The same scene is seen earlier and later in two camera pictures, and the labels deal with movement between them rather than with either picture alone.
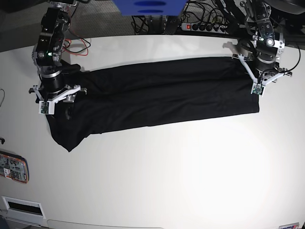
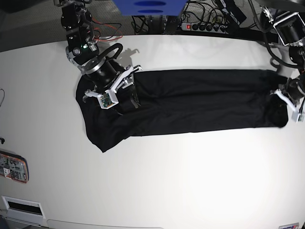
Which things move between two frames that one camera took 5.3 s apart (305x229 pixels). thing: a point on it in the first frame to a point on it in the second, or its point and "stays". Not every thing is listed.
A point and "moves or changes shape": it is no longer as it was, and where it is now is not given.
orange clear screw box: x=14 y=167 stays
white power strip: x=219 y=28 stays
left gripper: x=50 y=83 to x=105 y=72
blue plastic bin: x=150 y=8 stays
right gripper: x=265 y=61 to x=293 y=90
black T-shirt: x=128 y=96 moves or changes shape
